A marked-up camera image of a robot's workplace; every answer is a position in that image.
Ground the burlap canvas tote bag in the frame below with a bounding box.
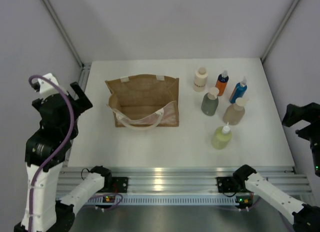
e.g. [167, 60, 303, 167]
[105, 74, 180, 130]

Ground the beige pump bottle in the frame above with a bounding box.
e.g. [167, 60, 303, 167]
[222, 98, 248, 125]

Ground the dark blue spray bottle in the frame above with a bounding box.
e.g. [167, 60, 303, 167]
[229, 77, 248, 104]

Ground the yellow-green squeeze bottle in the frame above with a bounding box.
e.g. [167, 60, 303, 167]
[211, 123, 233, 150]

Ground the blue orange spray bottle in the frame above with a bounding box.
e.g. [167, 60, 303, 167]
[215, 70, 229, 96]

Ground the grey-green pump bottle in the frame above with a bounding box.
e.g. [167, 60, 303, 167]
[201, 87, 220, 116]

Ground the white round cap bottle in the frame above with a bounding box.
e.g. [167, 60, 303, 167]
[193, 67, 208, 92]

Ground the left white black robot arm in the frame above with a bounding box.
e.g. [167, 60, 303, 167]
[14, 82, 113, 231]

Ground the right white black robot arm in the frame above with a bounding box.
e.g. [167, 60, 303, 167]
[232, 103, 320, 231]

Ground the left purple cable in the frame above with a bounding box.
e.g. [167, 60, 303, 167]
[27, 75, 125, 232]

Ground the aluminium mounting rail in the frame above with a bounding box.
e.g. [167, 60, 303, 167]
[56, 166, 312, 196]

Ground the left aluminium frame post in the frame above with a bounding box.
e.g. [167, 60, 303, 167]
[40, 0, 84, 68]

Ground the aluminium frame post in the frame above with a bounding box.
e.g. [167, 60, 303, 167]
[260, 0, 302, 64]
[40, 0, 84, 68]

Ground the right aluminium frame post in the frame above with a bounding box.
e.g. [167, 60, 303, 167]
[260, 0, 302, 64]

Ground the slotted cable duct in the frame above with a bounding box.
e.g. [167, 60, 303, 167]
[85, 194, 253, 206]

